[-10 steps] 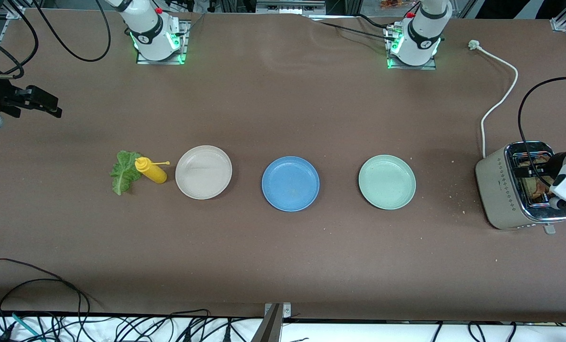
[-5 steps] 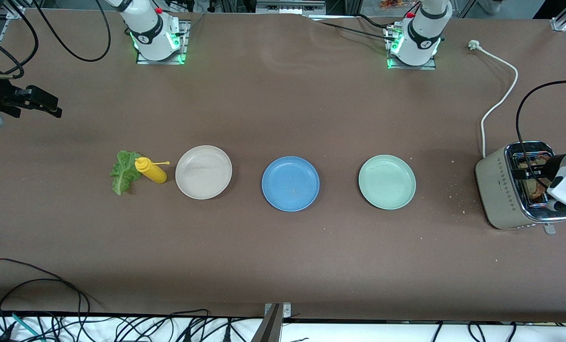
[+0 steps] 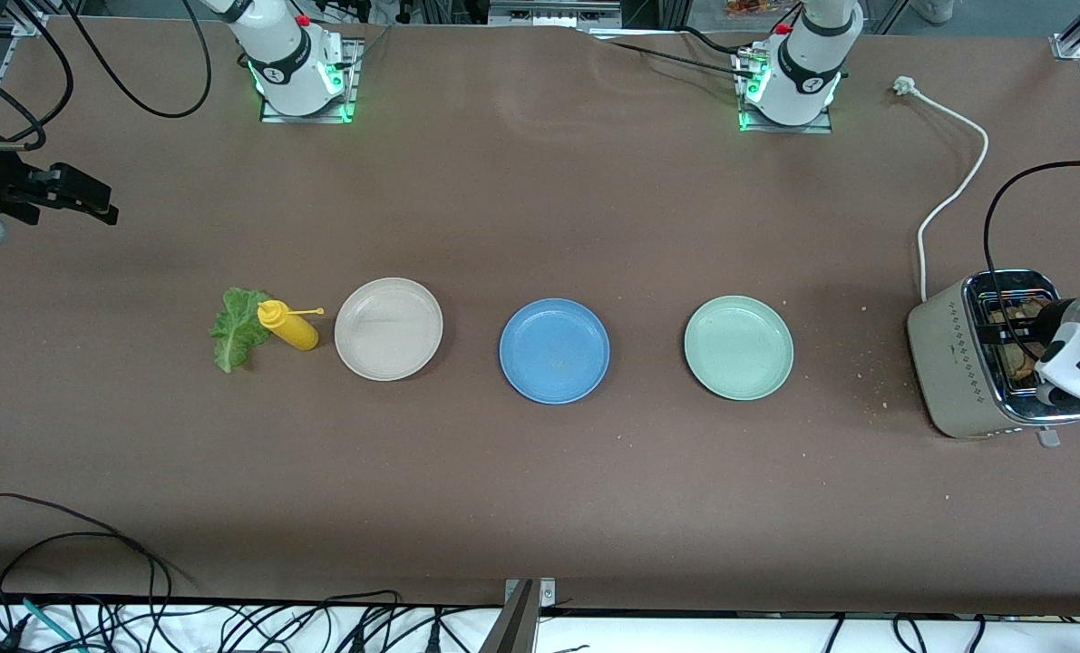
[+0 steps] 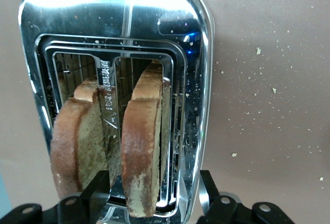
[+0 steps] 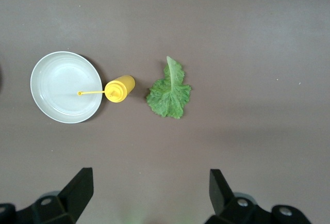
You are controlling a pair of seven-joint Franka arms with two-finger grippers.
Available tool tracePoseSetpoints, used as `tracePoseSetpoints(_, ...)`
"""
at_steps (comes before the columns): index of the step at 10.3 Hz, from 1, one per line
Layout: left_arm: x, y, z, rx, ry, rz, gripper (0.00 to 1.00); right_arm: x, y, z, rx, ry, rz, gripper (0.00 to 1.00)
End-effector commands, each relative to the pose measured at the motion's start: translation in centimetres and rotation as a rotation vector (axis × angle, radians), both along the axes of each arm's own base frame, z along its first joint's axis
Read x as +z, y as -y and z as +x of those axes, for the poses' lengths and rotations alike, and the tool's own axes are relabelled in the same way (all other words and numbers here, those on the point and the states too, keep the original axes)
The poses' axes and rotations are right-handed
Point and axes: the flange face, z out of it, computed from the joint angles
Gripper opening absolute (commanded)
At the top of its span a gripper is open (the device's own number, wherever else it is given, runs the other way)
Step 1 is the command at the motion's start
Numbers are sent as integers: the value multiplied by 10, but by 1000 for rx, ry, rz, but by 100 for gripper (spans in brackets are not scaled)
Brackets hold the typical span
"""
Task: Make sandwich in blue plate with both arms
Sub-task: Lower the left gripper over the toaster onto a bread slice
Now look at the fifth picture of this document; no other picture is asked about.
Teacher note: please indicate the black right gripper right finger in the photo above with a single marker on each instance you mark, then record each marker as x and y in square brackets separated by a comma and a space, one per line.
[221, 198]

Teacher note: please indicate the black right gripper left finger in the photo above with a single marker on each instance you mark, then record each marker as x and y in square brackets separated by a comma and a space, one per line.
[76, 195]

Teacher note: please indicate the green lettuce leaf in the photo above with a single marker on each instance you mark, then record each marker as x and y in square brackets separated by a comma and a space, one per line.
[168, 97]

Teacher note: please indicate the beige round plate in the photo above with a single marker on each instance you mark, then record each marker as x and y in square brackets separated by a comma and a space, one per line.
[62, 79]

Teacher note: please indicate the yellow mustard squeeze bottle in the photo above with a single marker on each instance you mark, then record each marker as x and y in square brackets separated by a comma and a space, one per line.
[121, 87]

